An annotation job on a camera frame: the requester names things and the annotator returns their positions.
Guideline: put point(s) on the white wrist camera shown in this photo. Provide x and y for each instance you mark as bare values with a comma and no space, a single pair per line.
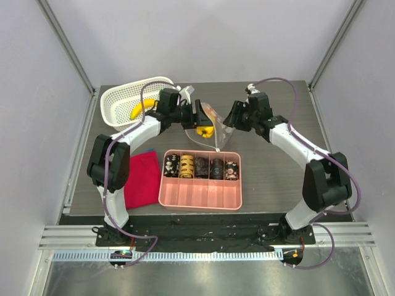
250,90
186,93

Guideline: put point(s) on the white slotted cable duct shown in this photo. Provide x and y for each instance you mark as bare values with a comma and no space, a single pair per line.
122,255

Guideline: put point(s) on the dark brown patterned cloth roll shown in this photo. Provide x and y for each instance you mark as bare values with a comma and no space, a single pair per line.
201,167

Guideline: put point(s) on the yellow toy fruit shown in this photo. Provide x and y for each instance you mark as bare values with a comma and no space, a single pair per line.
206,132

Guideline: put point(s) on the dark floral rose cloth roll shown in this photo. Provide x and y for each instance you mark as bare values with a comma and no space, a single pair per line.
231,170

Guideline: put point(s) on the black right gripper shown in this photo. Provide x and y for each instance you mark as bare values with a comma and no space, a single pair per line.
239,114

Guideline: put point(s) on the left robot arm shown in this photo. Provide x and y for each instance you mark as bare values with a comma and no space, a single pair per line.
109,162

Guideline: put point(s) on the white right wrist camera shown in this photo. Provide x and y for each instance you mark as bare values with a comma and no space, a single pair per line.
250,90

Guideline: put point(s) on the white perforated plastic basket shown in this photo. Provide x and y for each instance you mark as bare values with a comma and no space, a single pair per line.
117,103

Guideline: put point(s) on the orange toy fruit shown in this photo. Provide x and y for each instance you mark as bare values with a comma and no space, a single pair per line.
211,114

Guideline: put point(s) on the dark blue patterned cloth roll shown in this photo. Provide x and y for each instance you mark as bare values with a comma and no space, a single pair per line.
216,169

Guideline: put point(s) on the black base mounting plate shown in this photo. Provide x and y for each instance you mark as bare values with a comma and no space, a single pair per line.
209,239

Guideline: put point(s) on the yellow black cloth roll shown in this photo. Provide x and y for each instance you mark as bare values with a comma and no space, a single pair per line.
186,169

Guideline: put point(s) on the yellow toy banana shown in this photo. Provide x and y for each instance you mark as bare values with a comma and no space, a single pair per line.
140,107

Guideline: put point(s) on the red folded cloth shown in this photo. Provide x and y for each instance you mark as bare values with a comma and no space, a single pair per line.
142,187

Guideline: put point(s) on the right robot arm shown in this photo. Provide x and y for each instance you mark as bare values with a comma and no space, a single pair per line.
325,184

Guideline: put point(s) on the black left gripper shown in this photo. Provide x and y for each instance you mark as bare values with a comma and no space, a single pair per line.
202,119

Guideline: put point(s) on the aluminium frame rail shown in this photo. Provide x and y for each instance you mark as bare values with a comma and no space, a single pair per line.
342,234

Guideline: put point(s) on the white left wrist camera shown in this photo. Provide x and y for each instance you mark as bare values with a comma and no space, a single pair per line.
186,93

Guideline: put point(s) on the clear polka dot zip bag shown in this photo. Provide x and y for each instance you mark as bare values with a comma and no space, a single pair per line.
212,137

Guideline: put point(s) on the pink divided organizer tray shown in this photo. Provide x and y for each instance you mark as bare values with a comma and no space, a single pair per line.
202,194

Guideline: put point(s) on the black white dotted cloth roll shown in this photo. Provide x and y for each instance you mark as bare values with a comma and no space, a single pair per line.
171,168

